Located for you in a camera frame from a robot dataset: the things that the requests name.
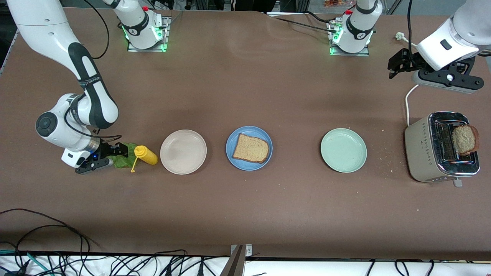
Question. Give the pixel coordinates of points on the yellow squeeze bottle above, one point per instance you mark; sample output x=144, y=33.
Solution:
x=147, y=155

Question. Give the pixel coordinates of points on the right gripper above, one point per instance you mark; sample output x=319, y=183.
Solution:
x=104, y=149

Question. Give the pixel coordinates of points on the beige chrome toaster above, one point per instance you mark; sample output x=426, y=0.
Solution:
x=420, y=153

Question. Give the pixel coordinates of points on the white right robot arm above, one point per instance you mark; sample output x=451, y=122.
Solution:
x=46, y=27

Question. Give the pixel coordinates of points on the green lettuce leaf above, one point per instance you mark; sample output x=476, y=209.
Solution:
x=124, y=163

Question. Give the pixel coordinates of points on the pale green plate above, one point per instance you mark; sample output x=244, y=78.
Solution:
x=343, y=150

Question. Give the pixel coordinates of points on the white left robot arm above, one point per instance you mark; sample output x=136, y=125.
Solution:
x=358, y=30

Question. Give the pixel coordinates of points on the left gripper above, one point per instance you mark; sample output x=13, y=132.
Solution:
x=407, y=61

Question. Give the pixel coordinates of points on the metal table bracket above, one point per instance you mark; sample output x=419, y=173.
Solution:
x=236, y=264

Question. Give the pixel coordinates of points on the brown bread slice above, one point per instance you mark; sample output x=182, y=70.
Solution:
x=251, y=148
x=465, y=140

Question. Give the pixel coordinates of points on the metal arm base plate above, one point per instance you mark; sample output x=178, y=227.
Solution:
x=349, y=54
x=165, y=38

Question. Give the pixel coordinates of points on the beige plate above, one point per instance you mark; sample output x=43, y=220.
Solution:
x=183, y=152

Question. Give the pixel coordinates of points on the blue plate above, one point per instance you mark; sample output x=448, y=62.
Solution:
x=249, y=166

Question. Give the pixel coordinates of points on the orange food items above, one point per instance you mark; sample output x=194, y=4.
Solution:
x=335, y=3

